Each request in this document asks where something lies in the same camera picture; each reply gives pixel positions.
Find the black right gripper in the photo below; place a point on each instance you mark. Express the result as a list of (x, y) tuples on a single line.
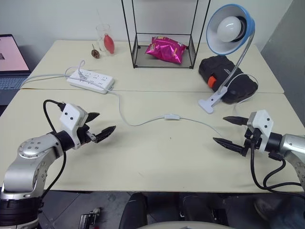
[(253, 139)]

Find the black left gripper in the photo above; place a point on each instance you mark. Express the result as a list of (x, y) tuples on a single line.
[(84, 136)]

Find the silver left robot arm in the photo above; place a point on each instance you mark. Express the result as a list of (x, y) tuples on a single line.
[(28, 162)]

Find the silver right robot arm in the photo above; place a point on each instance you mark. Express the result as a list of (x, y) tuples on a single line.
[(291, 146)]

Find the blue shade desk lamp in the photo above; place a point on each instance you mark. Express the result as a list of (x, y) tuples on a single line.
[(249, 22)]

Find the white power strip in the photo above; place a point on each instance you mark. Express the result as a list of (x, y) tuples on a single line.
[(100, 82)]

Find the black plastic tool case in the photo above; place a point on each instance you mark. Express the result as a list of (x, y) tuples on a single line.
[(214, 67)]

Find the brown pine cone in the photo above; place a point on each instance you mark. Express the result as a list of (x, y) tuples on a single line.
[(95, 54)]

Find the red bulb-shaped object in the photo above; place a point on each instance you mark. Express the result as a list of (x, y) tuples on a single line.
[(109, 44)]

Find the grey shoe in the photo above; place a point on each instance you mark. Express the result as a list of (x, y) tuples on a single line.
[(264, 209)]

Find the clear drinking glass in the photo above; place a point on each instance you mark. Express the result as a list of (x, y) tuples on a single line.
[(101, 35)]

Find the dark rounded shape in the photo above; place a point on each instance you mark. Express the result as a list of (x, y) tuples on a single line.
[(134, 211)]

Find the small black metal device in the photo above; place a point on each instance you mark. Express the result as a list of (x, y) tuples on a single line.
[(88, 217)]

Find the pink snack bag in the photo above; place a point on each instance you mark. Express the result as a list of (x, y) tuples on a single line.
[(164, 50)]

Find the beige rounded surface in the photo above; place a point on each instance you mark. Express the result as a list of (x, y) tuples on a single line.
[(186, 225)]

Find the white light bulb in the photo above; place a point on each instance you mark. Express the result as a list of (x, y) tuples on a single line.
[(228, 27)]

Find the blue jeans leg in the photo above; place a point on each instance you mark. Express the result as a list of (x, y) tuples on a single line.
[(289, 220)]

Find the grey laptop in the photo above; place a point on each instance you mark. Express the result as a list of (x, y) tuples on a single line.
[(9, 55)]

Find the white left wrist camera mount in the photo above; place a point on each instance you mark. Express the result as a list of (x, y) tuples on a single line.
[(71, 117)]

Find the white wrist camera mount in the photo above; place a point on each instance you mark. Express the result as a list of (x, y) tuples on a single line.
[(264, 124), (71, 117)]

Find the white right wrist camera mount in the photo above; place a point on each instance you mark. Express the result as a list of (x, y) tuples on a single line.
[(264, 124)]

